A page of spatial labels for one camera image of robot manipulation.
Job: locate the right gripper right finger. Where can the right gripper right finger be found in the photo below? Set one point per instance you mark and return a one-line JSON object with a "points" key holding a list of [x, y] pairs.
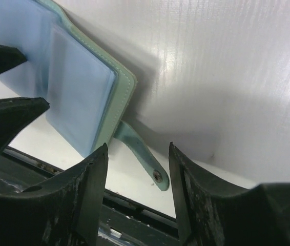
{"points": [[212, 211]]}

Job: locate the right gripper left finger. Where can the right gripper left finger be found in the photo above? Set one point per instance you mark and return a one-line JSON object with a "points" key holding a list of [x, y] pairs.
{"points": [[61, 210]]}

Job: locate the sage green card holder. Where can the sage green card holder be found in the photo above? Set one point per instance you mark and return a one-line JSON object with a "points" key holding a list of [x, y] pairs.
{"points": [[88, 90]]}

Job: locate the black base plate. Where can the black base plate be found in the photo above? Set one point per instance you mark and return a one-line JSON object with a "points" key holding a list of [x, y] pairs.
{"points": [[121, 221]]}

